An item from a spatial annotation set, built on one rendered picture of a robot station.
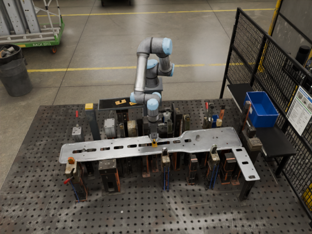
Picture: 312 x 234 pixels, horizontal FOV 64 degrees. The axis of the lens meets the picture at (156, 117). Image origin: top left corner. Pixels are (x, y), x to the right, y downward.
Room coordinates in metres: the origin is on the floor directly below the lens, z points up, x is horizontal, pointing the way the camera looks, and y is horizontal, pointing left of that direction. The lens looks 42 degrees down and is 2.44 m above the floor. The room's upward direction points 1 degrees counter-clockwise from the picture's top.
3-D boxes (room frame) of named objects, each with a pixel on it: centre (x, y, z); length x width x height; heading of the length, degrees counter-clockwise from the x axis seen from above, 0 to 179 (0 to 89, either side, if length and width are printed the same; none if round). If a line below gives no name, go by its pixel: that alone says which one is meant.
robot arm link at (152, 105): (1.34, 0.02, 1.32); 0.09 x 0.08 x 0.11; 169
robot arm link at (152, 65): (1.96, 0.03, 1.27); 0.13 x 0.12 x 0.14; 79
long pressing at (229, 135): (1.28, 0.04, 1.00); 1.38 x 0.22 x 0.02; 96
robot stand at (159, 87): (1.96, 0.04, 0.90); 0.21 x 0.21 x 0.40; 2
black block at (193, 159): (1.15, -0.27, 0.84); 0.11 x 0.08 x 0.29; 6
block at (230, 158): (1.16, -0.54, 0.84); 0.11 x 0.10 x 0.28; 6
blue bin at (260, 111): (1.57, -0.86, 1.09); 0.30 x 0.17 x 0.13; 1
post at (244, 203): (0.98, -0.64, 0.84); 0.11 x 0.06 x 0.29; 6
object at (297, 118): (1.30, -1.01, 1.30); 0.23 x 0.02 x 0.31; 6
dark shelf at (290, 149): (1.59, -0.86, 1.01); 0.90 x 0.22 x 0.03; 6
